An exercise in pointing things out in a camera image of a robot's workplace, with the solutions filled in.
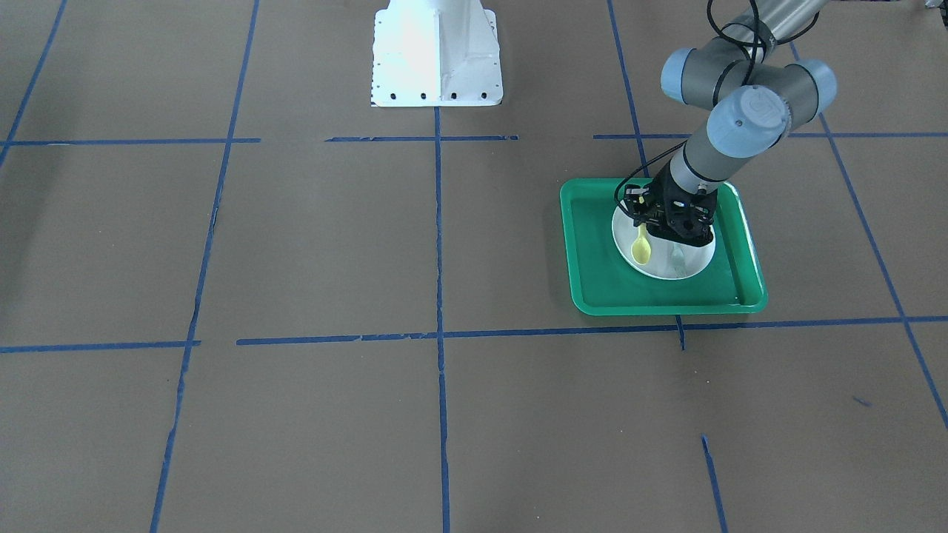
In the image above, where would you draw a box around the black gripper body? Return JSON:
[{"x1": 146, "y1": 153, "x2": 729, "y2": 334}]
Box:
[{"x1": 643, "y1": 167, "x2": 718, "y2": 247}]

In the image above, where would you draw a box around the yellow plastic spoon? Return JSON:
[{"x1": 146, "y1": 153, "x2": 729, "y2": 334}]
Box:
[{"x1": 630, "y1": 222, "x2": 652, "y2": 266}]

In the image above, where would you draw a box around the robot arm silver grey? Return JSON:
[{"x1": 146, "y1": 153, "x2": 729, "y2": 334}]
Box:
[{"x1": 622, "y1": 1, "x2": 838, "y2": 247}]

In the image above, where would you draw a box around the white round plate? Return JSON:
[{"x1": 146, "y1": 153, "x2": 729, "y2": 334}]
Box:
[{"x1": 612, "y1": 208, "x2": 715, "y2": 281}]

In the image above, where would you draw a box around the green plastic tray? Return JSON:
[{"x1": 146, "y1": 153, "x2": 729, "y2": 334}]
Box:
[{"x1": 560, "y1": 178, "x2": 769, "y2": 317}]

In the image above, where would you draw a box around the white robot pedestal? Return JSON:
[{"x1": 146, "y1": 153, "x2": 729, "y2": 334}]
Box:
[{"x1": 370, "y1": 1, "x2": 504, "y2": 107}]

